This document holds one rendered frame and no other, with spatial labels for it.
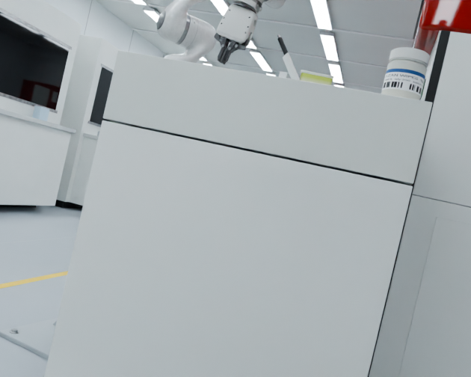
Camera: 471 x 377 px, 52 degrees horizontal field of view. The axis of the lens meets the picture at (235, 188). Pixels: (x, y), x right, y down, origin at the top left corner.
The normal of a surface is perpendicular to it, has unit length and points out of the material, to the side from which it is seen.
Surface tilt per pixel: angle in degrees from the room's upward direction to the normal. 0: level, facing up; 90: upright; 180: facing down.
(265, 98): 90
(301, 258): 90
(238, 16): 91
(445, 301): 90
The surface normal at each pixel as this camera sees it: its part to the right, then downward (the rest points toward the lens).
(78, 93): -0.26, -0.04
